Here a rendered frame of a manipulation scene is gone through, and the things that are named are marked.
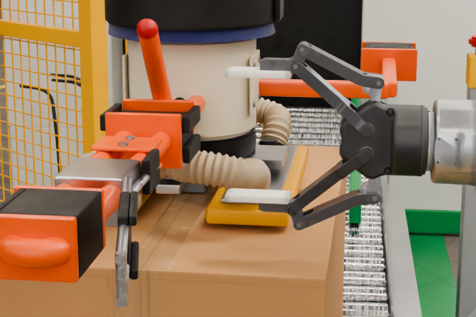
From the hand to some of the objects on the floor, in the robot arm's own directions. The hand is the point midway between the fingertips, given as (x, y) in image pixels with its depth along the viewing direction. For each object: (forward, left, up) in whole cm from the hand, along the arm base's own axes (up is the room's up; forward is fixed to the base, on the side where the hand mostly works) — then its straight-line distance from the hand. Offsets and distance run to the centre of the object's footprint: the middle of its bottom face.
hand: (236, 134), depth 111 cm
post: (-10, -128, -108) cm, 168 cm away
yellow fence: (+118, -141, -107) cm, 213 cm away
